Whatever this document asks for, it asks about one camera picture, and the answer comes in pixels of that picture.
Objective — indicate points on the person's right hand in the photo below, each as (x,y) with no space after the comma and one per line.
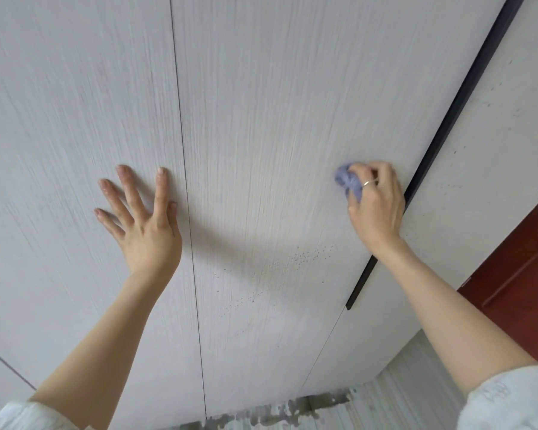
(379,214)

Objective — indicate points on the person's left hand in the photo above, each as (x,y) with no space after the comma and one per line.
(150,239)

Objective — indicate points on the person's left middle finger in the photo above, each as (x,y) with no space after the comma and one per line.
(133,192)

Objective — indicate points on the person's left thumb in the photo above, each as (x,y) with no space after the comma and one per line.
(174,221)

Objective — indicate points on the person's left little finger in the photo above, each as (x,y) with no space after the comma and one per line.
(109,223)

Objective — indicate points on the person's right fingers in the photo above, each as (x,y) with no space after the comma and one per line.
(376,176)

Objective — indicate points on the purple cleaning cloth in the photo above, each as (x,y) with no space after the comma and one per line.
(344,179)

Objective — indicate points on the light woodgrain wardrobe door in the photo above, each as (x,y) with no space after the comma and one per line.
(71,107)
(287,107)

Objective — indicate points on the light speckled wardrobe door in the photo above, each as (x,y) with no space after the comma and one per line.
(488,120)

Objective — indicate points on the dark red wooden door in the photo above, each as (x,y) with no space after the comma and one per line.
(520,282)

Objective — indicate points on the white left sleeve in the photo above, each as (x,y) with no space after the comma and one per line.
(22,418)

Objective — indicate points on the white sleeve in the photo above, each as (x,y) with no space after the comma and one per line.
(511,403)
(22,418)

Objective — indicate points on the white right sleeve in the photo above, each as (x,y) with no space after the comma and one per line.
(511,403)

